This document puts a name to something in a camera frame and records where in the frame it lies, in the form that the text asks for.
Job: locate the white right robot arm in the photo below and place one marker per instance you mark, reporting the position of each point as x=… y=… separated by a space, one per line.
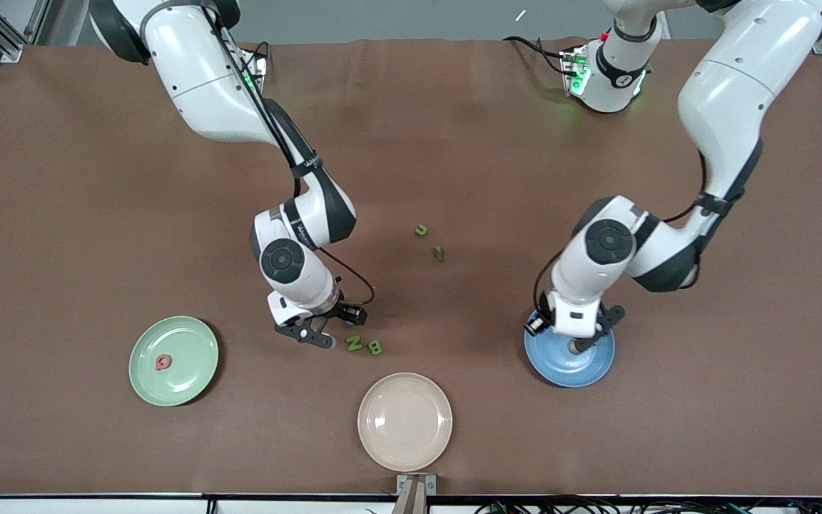
x=204 y=78

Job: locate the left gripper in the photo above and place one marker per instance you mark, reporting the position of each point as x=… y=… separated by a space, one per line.
x=537 y=325

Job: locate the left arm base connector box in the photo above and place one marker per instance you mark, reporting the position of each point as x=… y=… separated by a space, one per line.
x=568 y=68

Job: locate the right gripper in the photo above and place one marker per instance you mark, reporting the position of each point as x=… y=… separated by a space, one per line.
x=340 y=310

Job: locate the green letter B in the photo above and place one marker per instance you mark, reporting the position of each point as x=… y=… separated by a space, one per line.
x=374 y=348

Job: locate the green letter u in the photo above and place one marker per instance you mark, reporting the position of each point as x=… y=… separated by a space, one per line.
x=418 y=230

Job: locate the red letter Q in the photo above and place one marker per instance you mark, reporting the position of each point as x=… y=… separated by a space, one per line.
x=158 y=364

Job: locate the blue plate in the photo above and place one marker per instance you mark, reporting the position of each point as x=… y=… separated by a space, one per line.
x=561 y=368

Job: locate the grey metal bracket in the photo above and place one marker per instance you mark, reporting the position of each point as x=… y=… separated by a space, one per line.
x=401 y=485

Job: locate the beige mounting post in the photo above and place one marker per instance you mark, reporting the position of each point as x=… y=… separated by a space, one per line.
x=411 y=500

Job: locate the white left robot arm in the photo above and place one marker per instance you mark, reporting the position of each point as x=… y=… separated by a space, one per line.
x=739 y=86

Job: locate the green plate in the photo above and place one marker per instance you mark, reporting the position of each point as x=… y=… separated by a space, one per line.
x=190 y=335

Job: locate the brown table cover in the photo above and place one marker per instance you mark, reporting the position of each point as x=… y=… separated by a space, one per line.
x=411 y=157

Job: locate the beige plate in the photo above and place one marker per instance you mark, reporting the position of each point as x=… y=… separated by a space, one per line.
x=404 y=421

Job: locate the green letter N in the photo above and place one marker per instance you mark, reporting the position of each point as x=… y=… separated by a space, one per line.
x=354 y=343

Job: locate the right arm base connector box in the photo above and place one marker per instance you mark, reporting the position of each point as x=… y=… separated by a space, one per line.
x=261 y=68

